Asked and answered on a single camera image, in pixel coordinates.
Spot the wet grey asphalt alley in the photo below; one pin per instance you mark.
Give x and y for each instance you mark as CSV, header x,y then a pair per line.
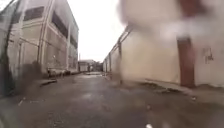
x,y
96,103

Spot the concrete kerb strip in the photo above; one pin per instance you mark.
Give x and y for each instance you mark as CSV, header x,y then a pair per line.
x,y
196,93

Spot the pale concrete industrial building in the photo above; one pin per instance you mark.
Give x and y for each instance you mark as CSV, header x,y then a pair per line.
x,y
50,40

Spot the pile of debris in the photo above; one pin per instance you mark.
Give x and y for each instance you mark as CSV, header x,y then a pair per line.
x,y
57,72

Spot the pale wall with red pier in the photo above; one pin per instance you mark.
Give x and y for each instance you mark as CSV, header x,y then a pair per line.
x,y
153,56

